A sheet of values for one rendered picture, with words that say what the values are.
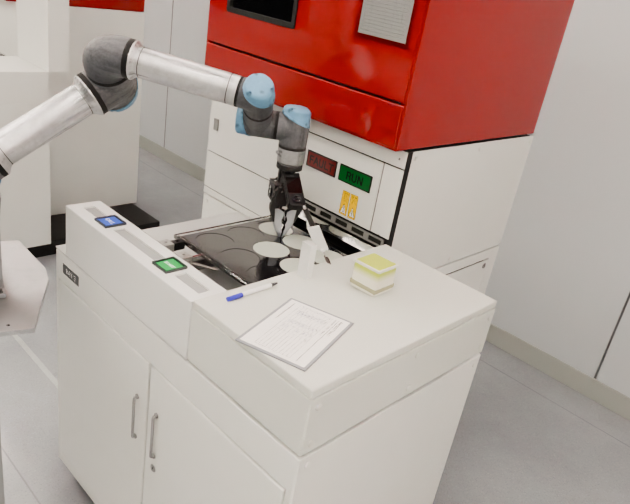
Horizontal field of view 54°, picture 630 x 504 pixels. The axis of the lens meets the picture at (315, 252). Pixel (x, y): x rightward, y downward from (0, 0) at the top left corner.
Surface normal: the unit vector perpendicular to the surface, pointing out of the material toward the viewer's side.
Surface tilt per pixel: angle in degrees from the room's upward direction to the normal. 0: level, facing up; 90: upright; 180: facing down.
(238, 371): 90
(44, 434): 0
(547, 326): 90
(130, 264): 90
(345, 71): 91
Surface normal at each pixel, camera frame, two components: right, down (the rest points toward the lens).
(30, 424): 0.16, -0.90
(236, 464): -0.70, 0.19
